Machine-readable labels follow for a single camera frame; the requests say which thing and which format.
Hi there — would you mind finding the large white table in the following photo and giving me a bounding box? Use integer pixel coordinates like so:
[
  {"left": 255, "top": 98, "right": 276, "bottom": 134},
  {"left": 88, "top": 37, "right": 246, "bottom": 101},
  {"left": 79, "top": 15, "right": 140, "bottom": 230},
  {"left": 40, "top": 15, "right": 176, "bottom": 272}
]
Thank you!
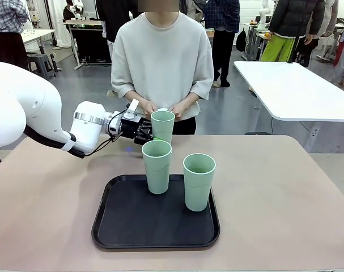
[{"left": 233, "top": 61, "right": 344, "bottom": 154}]

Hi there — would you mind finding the distant bystander in black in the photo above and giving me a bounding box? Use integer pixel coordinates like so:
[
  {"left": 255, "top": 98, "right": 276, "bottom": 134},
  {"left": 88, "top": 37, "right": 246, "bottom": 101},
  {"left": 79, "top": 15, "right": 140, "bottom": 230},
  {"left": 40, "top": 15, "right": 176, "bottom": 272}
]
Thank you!
[{"left": 62, "top": 0, "right": 82, "bottom": 20}]

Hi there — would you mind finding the black hanging backpack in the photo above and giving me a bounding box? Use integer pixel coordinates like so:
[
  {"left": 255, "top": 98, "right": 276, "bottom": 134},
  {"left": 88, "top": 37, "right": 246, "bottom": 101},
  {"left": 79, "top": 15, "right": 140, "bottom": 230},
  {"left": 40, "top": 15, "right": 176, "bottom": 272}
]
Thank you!
[{"left": 235, "top": 27, "right": 248, "bottom": 53}]

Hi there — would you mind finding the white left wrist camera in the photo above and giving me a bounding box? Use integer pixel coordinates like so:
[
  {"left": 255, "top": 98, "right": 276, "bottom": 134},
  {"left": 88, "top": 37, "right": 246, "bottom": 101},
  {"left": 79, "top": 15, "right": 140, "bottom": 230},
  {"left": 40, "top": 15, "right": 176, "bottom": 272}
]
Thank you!
[{"left": 123, "top": 98, "right": 140, "bottom": 120}]

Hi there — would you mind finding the bystander in plaid shirt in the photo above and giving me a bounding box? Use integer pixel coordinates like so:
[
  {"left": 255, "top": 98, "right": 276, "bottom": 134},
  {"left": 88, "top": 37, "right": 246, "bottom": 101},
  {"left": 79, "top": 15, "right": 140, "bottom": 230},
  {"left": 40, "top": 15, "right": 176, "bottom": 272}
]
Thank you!
[{"left": 0, "top": 0, "right": 29, "bottom": 70}]

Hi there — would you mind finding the pale green plastic cup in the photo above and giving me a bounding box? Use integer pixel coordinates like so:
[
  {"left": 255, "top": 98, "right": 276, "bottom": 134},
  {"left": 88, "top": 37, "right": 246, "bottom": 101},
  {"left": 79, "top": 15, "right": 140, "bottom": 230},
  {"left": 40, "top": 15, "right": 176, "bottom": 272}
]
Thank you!
[
  {"left": 141, "top": 140, "right": 172, "bottom": 195},
  {"left": 150, "top": 110, "right": 176, "bottom": 145},
  {"left": 182, "top": 153, "right": 217, "bottom": 213}
]

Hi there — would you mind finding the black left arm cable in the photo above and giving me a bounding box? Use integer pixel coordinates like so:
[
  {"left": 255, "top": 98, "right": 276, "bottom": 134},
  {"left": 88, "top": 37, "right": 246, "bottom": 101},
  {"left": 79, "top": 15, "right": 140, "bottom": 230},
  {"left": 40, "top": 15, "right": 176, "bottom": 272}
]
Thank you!
[{"left": 24, "top": 109, "right": 126, "bottom": 159}]

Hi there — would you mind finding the grey legged background desk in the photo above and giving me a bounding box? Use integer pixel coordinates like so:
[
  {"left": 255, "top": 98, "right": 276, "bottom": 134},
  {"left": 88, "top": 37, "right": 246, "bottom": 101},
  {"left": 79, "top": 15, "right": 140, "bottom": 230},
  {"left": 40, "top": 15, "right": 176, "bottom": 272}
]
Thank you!
[{"left": 244, "top": 22, "right": 270, "bottom": 62}]

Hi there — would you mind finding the person's left forearm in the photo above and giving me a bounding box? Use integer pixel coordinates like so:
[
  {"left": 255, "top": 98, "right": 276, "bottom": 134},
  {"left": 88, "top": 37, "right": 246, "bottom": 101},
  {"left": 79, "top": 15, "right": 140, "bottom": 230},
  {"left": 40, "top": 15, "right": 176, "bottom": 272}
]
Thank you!
[{"left": 182, "top": 92, "right": 199, "bottom": 110}]

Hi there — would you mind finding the grey plastic step stool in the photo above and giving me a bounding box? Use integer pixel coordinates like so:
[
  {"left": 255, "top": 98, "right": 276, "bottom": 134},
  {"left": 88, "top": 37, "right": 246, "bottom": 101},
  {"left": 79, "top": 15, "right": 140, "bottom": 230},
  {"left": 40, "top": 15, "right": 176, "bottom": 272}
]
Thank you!
[{"left": 26, "top": 53, "right": 58, "bottom": 80}]

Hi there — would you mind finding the person's left hand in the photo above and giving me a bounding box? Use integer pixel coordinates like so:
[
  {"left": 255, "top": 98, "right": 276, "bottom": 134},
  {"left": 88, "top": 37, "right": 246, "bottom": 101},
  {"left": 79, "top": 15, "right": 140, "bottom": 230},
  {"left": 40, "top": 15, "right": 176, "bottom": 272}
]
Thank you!
[{"left": 171, "top": 100, "right": 190, "bottom": 121}]

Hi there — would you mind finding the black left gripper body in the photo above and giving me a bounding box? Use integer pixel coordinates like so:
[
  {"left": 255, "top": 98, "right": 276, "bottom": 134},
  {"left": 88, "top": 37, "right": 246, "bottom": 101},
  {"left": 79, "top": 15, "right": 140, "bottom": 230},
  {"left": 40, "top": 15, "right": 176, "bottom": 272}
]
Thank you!
[{"left": 120, "top": 116, "right": 143, "bottom": 140}]

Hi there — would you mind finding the person's right forearm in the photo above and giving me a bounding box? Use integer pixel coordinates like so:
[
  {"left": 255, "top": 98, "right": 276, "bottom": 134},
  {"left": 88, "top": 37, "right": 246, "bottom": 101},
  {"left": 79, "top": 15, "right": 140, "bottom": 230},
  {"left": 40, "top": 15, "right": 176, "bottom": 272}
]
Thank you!
[{"left": 130, "top": 92, "right": 146, "bottom": 107}]

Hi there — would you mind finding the bystander in black clothes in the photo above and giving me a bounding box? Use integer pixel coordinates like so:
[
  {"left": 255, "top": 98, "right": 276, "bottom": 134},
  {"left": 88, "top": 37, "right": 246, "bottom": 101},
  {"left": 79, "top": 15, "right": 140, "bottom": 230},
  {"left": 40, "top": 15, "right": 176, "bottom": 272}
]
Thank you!
[{"left": 95, "top": 0, "right": 140, "bottom": 57}]

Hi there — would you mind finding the black framed background desk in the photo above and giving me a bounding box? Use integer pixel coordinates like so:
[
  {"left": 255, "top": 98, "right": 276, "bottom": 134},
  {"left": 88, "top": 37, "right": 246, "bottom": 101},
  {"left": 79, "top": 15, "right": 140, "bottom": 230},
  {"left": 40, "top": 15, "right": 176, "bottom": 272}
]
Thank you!
[{"left": 63, "top": 19, "right": 112, "bottom": 71}]

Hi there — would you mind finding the black plastic serving tray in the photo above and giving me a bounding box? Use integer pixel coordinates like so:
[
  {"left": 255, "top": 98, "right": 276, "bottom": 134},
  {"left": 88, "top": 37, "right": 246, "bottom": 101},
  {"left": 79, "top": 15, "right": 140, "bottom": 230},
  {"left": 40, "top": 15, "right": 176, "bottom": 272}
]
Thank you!
[{"left": 91, "top": 174, "right": 221, "bottom": 250}]

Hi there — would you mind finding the white background desk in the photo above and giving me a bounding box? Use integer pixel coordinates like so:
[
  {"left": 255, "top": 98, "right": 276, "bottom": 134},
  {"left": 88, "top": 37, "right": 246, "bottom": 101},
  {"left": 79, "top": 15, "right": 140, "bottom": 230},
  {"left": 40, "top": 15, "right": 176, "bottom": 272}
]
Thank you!
[{"left": 20, "top": 29, "right": 57, "bottom": 54}]

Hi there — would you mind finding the person's right hand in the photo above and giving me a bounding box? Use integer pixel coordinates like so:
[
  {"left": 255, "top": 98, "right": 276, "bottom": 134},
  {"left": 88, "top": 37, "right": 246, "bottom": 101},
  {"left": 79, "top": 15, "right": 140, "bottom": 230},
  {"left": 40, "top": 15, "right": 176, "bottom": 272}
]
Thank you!
[{"left": 138, "top": 99, "right": 157, "bottom": 118}]

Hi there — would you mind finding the bystander in dark checked shirt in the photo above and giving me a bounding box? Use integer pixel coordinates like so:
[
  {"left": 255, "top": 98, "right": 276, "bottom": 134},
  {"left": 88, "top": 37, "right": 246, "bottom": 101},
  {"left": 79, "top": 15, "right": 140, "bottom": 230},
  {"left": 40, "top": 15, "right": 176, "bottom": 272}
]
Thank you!
[{"left": 204, "top": 0, "right": 240, "bottom": 88}]

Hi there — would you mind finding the bystander with green trousers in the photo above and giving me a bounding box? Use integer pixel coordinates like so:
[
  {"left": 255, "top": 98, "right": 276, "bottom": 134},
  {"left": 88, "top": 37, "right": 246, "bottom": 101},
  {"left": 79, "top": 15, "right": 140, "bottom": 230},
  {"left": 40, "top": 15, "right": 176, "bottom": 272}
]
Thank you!
[{"left": 259, "top": 0, "right": 326, "bottom": 63}]

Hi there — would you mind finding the person in beige shirt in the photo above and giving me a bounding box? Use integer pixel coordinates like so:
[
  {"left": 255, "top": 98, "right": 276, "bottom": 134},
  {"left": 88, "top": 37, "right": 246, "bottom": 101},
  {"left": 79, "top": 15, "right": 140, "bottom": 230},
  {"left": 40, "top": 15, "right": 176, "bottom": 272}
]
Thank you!
[{"left": 111, "top": 11, "right": 215, "bottom": 135}]

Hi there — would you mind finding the black thin pole stand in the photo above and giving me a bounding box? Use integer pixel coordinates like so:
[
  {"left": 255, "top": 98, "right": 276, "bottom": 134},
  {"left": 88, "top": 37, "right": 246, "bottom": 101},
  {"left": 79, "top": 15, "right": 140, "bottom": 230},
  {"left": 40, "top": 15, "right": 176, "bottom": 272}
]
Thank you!
[{"left": 287, "top": 35, "right": 299, "bottom": 65}]

